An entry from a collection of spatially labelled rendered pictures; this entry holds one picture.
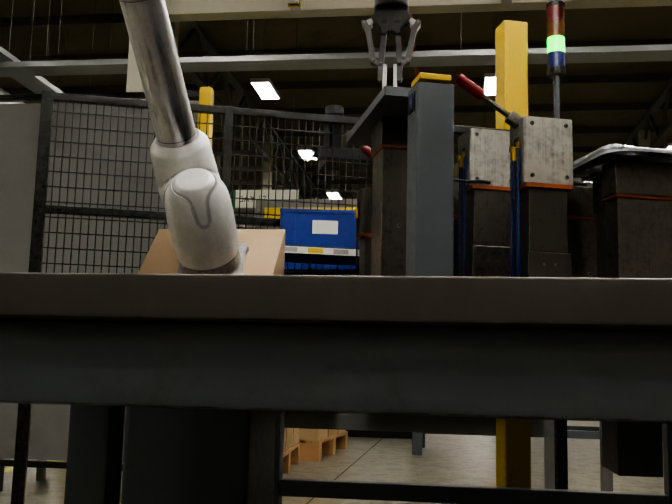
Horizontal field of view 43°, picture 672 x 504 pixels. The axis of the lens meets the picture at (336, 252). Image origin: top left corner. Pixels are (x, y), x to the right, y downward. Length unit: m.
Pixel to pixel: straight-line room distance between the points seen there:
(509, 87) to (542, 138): 1.92
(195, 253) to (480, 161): 0.74
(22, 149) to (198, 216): 2.67
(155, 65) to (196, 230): 0.40
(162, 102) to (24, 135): 2.56
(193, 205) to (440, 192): 0.71
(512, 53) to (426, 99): 1.92
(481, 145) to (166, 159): 0.82
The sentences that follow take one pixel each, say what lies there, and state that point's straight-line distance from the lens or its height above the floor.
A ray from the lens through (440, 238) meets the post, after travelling 1.52.
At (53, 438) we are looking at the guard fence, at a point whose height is 0.28.
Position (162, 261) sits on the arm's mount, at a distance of 2.29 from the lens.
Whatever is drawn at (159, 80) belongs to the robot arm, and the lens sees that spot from 2.11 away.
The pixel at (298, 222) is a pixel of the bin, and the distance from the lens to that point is 2.87.
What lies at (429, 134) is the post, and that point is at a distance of 1.56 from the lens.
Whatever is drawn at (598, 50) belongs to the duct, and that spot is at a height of 4.98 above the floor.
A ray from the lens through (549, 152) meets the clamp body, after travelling 1.52.
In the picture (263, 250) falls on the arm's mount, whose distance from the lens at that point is 2.25.
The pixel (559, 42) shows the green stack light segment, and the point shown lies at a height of 1.90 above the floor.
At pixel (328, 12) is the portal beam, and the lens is 6.63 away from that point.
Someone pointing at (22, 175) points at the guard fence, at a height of 1.57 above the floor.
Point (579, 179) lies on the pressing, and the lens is 1.73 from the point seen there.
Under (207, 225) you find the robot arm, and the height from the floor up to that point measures 0.96.
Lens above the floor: 0.61
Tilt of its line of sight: 8 degrees up
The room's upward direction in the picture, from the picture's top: 1 degrees clockwise
